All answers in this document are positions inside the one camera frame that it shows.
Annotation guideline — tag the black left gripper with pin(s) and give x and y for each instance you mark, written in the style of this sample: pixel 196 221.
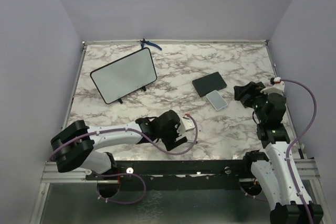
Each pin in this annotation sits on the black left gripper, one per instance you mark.
pixel 170 145

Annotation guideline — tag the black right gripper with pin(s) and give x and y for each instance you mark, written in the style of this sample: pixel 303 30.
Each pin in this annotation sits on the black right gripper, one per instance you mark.
pixel 252 88

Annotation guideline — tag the black rectangular eraser block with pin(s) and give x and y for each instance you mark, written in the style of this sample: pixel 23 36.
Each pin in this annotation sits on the black rectangular eraser block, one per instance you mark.
pixel 209 83

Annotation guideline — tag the black framed whiteboard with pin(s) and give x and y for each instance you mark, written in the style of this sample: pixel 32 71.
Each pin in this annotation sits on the black framed whiteboard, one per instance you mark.
pixel 125 75

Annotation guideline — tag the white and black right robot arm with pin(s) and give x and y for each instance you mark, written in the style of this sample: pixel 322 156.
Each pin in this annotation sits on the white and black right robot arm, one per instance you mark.
pixel 274 168

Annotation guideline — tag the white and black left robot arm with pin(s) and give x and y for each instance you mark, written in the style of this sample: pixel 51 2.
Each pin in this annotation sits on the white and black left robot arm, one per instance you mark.
pixel 78 145

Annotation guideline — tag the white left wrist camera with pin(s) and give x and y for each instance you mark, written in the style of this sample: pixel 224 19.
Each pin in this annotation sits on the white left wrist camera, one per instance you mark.
pixel 186 124

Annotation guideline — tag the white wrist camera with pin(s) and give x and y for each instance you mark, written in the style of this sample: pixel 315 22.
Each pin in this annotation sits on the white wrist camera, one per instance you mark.
pixel 186 124
pixel 276 86

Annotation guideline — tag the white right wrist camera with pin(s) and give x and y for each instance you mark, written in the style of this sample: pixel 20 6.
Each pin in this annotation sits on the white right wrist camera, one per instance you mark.
pixel 276 86

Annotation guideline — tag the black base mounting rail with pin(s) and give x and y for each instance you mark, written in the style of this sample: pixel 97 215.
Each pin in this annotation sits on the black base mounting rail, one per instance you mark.
pixel 194 175

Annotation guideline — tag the blue handled pliers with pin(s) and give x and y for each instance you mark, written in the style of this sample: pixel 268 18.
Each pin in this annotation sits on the blue handled pliers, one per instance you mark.
pixel 144 43

